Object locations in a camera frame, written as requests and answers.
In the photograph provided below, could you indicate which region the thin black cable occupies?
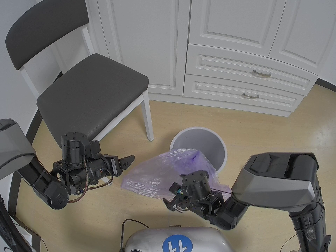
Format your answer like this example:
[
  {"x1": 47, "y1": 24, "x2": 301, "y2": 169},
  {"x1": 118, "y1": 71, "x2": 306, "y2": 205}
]
[{"x1": 279, "y1": 231, "x2": 298, "y2": 252}]

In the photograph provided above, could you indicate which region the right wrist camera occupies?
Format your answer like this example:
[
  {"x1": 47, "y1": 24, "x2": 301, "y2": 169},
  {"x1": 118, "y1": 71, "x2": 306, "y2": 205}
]
[{"x1": 169, "y1": 182, "x2": 183, "y2": 196}]

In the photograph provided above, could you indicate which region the purple plastic bag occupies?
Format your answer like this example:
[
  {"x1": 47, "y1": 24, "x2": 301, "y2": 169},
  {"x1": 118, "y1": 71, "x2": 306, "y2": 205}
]
[{"x1": 120, "y1": 149, "x2": 232, "y2": 200}]

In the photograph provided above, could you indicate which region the white trash bin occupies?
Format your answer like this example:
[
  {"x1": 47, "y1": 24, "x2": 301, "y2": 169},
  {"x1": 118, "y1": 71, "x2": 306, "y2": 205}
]
[{"x1": 170, "y1": 127, "x2": 227, "y2": 173}]

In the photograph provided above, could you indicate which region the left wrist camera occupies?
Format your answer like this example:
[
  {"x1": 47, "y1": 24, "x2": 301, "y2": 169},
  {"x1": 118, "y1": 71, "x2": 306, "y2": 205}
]
[{"x1": 85, "y1": 140, "x2": 102, "y2": 160}]

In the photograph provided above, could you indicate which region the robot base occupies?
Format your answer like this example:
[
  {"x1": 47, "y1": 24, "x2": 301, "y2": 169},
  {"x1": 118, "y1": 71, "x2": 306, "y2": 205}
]
[{"x1": 126, "y1": 226, "x2": 234, "y2": 252}]

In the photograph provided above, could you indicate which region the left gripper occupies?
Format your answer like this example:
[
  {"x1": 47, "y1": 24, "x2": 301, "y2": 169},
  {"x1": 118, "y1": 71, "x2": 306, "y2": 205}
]
[{"x1": 69, "y1": 154, "x2": 136, "y2": 195}]

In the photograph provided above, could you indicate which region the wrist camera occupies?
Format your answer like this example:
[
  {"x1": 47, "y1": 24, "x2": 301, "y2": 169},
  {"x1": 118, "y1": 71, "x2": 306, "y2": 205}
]
[
  {"x1": 169, "y1": 182, "x2": 183, "y2": 196},
  {"x1": 85, "y1": 140, "x2": 102, "y2": 160}
]

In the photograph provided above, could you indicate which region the white wardrobe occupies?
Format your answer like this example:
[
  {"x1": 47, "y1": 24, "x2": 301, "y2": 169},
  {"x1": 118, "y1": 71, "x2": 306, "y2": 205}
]
[{"x1": 33, "y1": 0, "x2": 336, "y2": 118}]

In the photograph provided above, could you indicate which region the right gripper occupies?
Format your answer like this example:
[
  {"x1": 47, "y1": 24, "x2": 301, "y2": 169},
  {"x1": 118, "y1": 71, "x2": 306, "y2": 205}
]
[{"x1": 163, "y1": 191, "x2": 191, "y2": 213}]

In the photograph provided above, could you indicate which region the white chair with grey cushions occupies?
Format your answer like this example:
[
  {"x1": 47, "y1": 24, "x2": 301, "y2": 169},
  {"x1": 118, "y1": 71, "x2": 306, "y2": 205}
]
[{"x1": 5, "y1": 0, "x2": 155, "y2": 148}]

